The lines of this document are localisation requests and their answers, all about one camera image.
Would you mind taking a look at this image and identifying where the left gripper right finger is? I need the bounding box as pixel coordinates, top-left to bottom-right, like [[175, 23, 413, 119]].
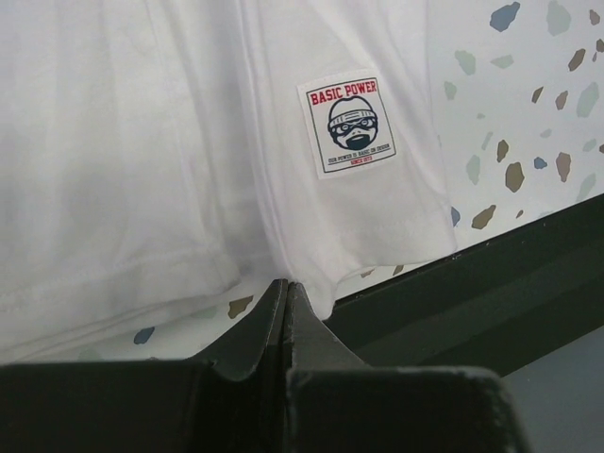
[[286, 283, 524, 452]]

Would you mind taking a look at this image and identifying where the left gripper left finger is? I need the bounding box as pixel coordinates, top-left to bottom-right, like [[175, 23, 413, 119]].
[[1, 280, 288, 452]]

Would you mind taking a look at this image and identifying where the white navy tank top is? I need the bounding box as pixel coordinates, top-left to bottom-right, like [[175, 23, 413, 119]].
[[1, 1, 456, 362]]

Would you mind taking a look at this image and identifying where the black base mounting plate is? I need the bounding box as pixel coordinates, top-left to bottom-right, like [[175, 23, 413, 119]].
[[327, 197, 603, 375]]

